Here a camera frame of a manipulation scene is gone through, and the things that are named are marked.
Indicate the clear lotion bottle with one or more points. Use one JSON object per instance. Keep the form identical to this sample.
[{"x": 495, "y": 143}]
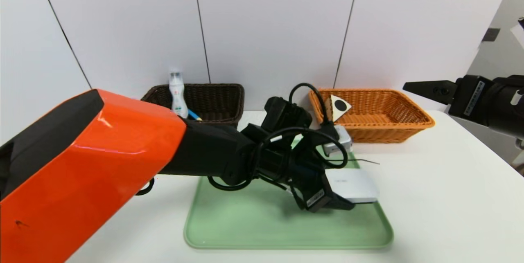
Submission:
[{"x": 177, "y": 95}]

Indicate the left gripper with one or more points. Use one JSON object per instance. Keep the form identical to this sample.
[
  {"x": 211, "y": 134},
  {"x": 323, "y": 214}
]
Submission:
[{"x": 316, "y": 199}]

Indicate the orange wicker basket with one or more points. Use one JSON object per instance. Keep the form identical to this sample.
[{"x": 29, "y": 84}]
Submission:
[{"x": 376, "y": 130}]

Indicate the blue and yellow spoon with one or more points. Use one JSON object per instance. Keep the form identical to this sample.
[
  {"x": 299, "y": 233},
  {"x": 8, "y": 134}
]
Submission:
[{"x": 193, "y": 115}]

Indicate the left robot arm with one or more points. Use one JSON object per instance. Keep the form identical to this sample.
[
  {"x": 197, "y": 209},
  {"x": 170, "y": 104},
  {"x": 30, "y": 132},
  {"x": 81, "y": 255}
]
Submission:
[{"x": 102, "y": 165}]

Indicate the dark square wall fixture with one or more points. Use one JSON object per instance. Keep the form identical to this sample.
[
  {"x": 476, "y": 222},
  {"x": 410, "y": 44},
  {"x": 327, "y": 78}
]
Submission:
[{"x": 491, "y": 35}]

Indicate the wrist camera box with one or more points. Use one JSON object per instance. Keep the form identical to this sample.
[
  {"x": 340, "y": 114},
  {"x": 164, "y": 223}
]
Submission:
[
  {"x": 518, "y": 30},
  {"x": 337, "y": 140}
]

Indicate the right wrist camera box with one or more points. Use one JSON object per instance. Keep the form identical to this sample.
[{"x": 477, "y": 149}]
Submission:
[{"x": 518, "y": 30}]

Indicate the chocolate blueberry cake slice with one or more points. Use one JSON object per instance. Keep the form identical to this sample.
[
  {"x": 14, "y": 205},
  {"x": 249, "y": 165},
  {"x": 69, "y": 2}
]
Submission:
[{"x": 340, "y": 106}]

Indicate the green plastic tray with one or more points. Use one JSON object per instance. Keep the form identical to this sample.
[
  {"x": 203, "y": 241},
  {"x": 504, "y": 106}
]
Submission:
[{"x": 254, "y": 222}]

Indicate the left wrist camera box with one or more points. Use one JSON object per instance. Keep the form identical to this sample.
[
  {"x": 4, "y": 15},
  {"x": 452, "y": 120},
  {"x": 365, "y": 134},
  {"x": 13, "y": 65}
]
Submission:
[{"x": 337, "y": 140}]

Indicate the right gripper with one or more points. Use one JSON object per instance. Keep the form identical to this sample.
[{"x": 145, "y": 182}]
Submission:
[{"x": 475, "y": 93}]

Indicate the white rectangular case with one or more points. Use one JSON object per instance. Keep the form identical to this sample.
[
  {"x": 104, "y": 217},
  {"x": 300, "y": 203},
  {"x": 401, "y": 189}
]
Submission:
[{"x": 356, "y": 185}]

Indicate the dark brown wicker basket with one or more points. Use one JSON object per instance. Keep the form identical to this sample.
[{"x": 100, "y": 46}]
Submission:
[{"x": 217, "y": 105}]

